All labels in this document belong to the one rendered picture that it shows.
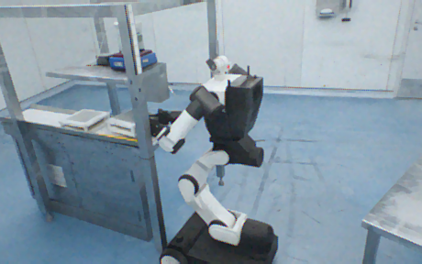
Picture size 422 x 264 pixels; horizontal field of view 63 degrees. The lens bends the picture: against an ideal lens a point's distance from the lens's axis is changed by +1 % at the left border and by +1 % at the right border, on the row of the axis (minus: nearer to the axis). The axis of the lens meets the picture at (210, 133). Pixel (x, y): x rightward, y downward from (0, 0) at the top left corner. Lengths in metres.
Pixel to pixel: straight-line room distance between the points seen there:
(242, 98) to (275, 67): 3.73
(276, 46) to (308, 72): 0.62
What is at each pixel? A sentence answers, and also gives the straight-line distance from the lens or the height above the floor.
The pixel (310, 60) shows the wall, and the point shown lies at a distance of 5.33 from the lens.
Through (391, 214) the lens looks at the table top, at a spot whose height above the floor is 0.86.
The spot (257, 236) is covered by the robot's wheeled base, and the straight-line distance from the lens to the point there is 2.15.
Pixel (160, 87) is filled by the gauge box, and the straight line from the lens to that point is 2.14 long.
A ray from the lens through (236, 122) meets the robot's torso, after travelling 1.75.
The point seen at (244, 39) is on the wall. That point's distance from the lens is 5.40.
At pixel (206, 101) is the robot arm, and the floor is 1.22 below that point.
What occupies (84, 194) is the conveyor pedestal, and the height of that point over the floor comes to 0.29.
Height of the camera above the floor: 1.75
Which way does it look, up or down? 25 degrees down
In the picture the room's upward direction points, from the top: 4 degrees counter-clockwise
